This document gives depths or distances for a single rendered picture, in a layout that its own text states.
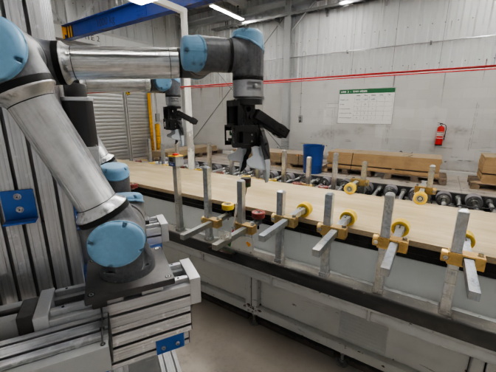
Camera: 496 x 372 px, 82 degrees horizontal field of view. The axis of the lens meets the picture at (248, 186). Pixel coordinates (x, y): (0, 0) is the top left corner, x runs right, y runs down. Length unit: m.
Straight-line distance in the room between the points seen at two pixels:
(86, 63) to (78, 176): 0.27
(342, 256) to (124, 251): 1.25
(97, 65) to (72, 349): 0.67
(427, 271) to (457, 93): 7.07
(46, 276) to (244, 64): 0.84
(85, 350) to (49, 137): 0.49
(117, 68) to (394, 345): 1.81
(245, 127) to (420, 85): 7.90
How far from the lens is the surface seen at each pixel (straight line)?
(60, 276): 1.09
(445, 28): 8.68
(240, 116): 0.71
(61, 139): 0.68
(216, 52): 0.70
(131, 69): 0.80
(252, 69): 0.71
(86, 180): 0.68
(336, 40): 9.09
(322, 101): 8.98
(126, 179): 1.32
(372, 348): 1.98
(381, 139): 8.58
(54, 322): 0.94
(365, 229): 1.61
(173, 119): 1.50
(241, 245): 1.69
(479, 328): 1.49
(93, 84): 1.30
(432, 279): 1.66
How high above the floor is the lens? 1.48
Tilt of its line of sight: 14 degrees down
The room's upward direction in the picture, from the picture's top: straight up
